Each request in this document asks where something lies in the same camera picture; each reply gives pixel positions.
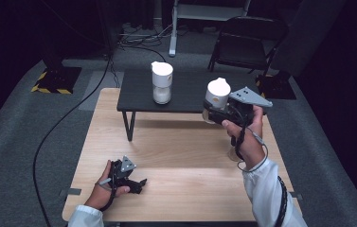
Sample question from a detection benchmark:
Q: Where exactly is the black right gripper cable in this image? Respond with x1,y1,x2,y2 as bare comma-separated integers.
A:
234,107,290,227

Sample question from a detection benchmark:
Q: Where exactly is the grey right gripper plug cable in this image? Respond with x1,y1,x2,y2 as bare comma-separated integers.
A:
237,131,269,173

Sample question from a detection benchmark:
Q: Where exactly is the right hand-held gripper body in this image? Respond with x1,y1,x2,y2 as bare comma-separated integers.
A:
226,86,274,127

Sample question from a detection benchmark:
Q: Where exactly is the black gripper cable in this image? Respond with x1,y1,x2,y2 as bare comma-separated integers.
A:
98,162,118,212
234,107,290,227

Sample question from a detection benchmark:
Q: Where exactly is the tangle of floor cables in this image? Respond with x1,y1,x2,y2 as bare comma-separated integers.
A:
117,22,174,51

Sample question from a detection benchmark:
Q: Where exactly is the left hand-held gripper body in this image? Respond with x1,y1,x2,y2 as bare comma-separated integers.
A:
109,155,137,187

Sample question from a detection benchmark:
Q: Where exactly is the white-lid jar with white powder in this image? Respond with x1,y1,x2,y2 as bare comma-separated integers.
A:
151,61,174,105

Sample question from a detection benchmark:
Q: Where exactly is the person's left hand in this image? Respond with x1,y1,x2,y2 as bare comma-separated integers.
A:
84,159,131,211

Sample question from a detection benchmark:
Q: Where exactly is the black base with striped tape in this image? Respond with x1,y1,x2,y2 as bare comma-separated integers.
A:
255,70,297,100
30,65,82,96

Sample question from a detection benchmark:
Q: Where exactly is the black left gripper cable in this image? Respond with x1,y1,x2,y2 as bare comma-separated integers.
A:
98,162,118,212

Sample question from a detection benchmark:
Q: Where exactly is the long black floor cable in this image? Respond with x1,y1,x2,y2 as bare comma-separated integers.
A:
33,53,113,227

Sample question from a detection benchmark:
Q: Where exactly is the person's right hand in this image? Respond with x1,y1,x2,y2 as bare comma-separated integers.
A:
222,105,267,171

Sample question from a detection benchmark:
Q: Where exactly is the black metal-leg shelf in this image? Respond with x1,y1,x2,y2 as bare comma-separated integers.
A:
116,69,268,142

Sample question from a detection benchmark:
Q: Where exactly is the black folding chair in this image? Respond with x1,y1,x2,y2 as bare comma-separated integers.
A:
207,16,290,76

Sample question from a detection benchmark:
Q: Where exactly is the white-lid jar with beige contents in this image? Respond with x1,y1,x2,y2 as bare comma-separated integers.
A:
202,77,232,125

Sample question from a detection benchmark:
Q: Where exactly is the grey curtain panel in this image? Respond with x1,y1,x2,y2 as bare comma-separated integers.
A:
270,0,348,79

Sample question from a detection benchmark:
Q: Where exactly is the white metal stand frame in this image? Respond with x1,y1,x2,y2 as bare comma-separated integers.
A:
169,0,252,58

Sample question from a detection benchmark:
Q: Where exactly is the thin black floor cable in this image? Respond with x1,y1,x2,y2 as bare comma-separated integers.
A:
118,45,170,72

